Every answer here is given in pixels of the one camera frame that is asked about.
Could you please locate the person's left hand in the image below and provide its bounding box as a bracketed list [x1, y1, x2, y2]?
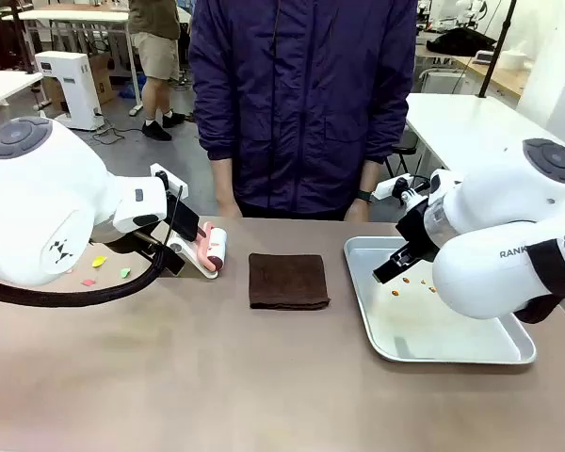
[344, 201, 371, 222]

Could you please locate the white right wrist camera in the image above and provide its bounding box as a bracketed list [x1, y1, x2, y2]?
[373, 172, 429, 208]

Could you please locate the wooden background table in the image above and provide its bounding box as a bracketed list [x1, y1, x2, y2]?
[451, 55, 525, 98]

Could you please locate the person's right forearm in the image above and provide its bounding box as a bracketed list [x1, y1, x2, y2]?
[209, 157, 239, 203]

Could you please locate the white floor machine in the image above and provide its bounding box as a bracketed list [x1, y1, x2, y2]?
[33, 50, 101, 132]

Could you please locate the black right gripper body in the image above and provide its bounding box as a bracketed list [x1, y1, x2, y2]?
[395, 199, 443, 263]

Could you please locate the person's right hand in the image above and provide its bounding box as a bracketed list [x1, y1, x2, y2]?
[216, 197, 243, 219]

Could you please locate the dark stand pole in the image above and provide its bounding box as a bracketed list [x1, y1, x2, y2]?
[8, 0, 38, 75]

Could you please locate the white side table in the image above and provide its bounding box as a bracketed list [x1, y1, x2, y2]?
[0, 70, 44, 115]

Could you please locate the black cloth bag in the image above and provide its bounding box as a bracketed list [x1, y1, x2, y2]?
[425, 26, 499, 58]

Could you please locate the black light stand pole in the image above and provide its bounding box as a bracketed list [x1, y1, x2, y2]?
[478, 0, 520, 99]

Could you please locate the background person in shorts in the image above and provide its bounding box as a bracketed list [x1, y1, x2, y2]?
[127, 0, 187, 142]

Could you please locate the white paper towel roll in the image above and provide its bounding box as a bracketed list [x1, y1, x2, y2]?
[168, 234, 219, 282]

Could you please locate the silver metal tray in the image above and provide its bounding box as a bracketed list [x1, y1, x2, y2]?
[343, 235, 538, 365]

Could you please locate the person's left forearm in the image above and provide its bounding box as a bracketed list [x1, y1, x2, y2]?
[357, 158, 386, 194]

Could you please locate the brown cardboard box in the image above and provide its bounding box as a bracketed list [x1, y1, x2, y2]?
[40, 53, 117, 112]

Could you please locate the large white table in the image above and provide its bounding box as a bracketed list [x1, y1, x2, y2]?
[403, 91, 565, 171]

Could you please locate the black stool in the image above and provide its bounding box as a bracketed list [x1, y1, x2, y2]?
[392, 129, 423, 176]

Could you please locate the dark blue jacket torso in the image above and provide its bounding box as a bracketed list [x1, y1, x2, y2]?
[187, 0, 419, 222]

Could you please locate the white background desk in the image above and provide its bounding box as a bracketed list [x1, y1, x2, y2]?
[2, 3, 132, 117]

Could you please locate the brown towel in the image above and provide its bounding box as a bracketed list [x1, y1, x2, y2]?
[248, 252, 331, 312]

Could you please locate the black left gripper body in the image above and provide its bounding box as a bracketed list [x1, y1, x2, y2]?
[167, 198, 202, 241]

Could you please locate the black floor cable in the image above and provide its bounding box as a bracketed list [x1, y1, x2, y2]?
[90, 120, 145, 146]

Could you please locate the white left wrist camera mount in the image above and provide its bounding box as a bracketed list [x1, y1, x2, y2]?
[149, 163, 188, 190]

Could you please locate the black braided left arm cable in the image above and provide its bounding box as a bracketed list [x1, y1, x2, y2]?
[0, 184, 186, 310]

